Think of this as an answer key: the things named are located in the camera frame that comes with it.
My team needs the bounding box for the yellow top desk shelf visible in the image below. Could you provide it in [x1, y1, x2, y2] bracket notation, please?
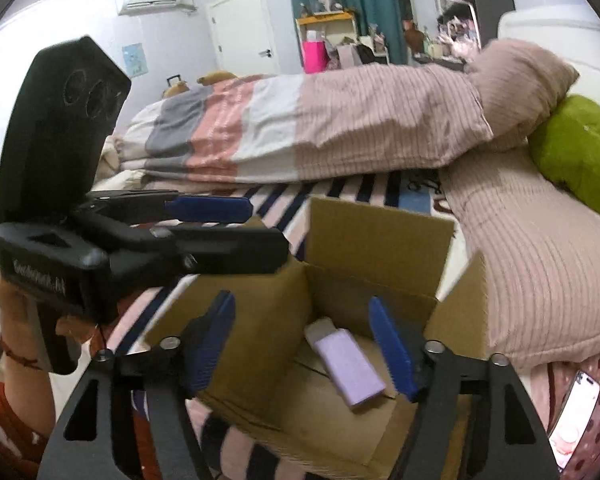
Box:
[296, 11, 358, 47]

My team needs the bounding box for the pink sheet lower pillow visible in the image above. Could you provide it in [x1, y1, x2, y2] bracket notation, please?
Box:
[440, 148, 600, 370]

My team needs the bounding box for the white bed headboard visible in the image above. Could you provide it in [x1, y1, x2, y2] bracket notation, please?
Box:
[498, 4, 600, 106]

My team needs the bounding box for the green plush cushion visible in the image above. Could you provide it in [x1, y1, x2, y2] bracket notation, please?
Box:
[528, 94, 600, 214]

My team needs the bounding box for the brown teddy bear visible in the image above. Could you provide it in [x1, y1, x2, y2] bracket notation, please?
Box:
[160, 69, 240, 100]

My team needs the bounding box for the lilac cosmetic box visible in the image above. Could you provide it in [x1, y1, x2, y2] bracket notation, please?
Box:
[304, 318, 386, 410]

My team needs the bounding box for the dark bookshelf with items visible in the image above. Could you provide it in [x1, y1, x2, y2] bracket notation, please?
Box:
[415, 0, 515, 70]

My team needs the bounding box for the pink thermos bottle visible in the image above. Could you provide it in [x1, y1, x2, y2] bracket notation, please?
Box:
[302, 30, 329, 74]

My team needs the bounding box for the pink grey striped duvet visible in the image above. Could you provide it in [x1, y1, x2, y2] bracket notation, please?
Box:
[114, 64, 494, 185]

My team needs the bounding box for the white door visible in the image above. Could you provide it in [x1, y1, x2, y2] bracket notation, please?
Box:
[207, 0, 279, 76]

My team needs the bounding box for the person left hand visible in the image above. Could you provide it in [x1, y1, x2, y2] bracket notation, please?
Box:
[0, 272, 42, 378]

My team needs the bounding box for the smartphone with white screen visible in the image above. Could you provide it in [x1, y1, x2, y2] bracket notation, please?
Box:
[548, 370, 600, 471]

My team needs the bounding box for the pink ribbed pillow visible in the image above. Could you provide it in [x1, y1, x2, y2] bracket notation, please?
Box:
[465, 39, 580, 152]

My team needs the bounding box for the striped pink navy blanket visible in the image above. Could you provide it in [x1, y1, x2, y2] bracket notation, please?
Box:
[106, 195, 486, 479]

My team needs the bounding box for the brown cardboard box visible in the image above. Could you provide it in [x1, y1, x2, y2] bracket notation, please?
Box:
[144, 195, 490, 480]

